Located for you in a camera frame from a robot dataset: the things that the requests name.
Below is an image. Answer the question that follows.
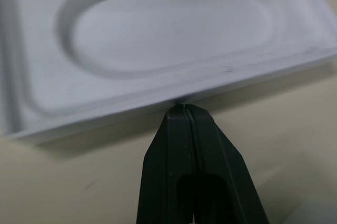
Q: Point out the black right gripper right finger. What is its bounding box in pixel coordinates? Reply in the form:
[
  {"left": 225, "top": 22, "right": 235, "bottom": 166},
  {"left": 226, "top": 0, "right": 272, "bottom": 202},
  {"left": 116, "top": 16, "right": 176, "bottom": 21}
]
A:
[{"left": 185, "top": 104, "right": 270, "bottom": 224}]

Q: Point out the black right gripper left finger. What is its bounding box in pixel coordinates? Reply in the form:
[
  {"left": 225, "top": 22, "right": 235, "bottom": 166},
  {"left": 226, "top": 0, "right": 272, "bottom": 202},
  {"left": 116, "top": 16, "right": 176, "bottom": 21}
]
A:
[{"left": 136, "top": 105, "right": 195, "bottom": 224}]

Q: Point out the white phone box tray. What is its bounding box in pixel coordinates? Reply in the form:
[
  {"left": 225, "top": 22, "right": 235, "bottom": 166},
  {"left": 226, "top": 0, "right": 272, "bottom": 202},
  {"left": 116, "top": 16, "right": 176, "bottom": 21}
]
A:
[{"left": 0, "top": 0, "right": 337, "bottom": 146}]

